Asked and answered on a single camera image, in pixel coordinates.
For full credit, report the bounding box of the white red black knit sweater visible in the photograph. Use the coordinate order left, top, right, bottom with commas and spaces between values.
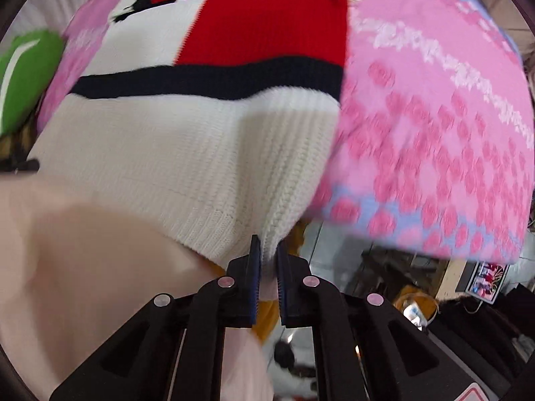
33, 0, 351, 278

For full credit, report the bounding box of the beige cloth in foreground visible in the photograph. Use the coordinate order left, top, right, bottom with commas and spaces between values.
0, 172, 275, 401

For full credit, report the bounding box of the pink floral bed sheet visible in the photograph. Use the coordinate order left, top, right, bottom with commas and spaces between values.
36, 0, 535, 266

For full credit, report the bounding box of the green plush pillow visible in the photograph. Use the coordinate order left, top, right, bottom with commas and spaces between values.
1, 30, 65, 136

